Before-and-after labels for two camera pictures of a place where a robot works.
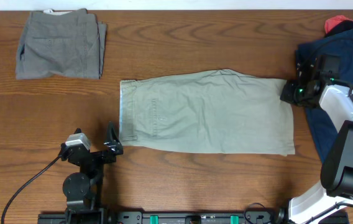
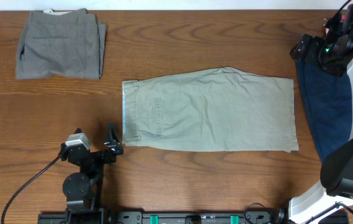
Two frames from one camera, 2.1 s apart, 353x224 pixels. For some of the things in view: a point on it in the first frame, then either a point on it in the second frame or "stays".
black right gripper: [287, 94] -> [317, 43]
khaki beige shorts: [222, 111] stays
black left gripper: [114, 149] stays
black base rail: [174, 217] stays
